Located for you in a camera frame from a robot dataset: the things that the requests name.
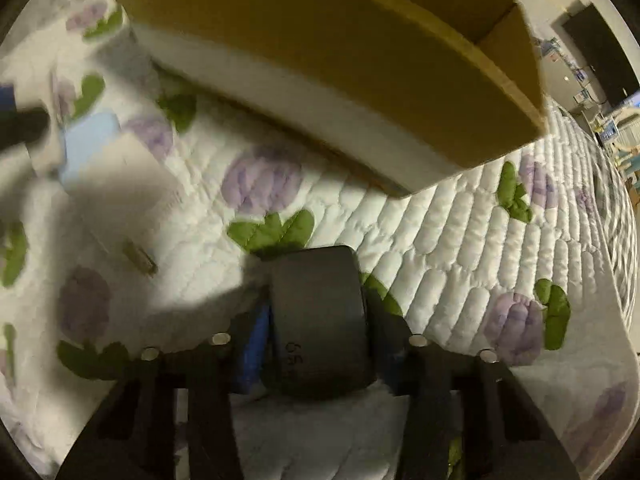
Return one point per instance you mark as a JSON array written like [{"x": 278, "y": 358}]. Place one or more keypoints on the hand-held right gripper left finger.
[{"x": 252, "y": 355}]

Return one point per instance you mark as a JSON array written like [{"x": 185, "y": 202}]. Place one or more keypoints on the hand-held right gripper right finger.
[{"x": 394, "y": 360}]

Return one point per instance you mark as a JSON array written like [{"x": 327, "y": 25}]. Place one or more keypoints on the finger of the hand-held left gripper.
[{"x": 22, "y": 127}]

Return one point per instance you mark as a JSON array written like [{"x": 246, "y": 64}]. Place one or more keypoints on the dark grey rectangular block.
[{"x": 317, "y": 320}]

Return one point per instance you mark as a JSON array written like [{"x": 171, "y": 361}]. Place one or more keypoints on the white and blue cloth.
[{"x": 120, "y": 180}]

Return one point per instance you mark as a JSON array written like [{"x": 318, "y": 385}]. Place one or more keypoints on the brown cardboard box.
[{"x": 350, "y": 60}]

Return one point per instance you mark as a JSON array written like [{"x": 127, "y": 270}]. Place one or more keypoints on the floral quilted blanket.
[{"x": 450, "y": 260}]

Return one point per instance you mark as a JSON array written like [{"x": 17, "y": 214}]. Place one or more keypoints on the black monitor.
[{"x": 597, "y": 52}]

